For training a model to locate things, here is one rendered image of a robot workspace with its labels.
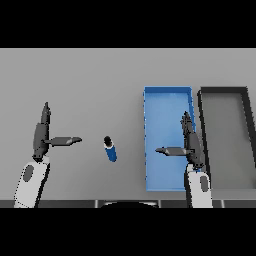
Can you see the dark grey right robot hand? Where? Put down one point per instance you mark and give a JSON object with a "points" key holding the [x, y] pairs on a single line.
{"points": [[191, 143]]}

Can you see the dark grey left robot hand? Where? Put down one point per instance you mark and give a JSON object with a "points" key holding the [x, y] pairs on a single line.
{"points": [[40, 136]]}

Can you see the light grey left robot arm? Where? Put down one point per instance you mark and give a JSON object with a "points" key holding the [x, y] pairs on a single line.
{"points": [[30, 183]]}

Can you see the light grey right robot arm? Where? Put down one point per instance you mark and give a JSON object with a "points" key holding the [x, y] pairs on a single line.
{"points": [[199, 186]]}

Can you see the blue bin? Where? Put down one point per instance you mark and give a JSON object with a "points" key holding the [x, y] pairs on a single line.
{"points": [[166, 140]]}

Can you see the dark grey bin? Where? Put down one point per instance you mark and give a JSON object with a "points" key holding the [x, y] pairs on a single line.
{"points": [[230, 140]]}

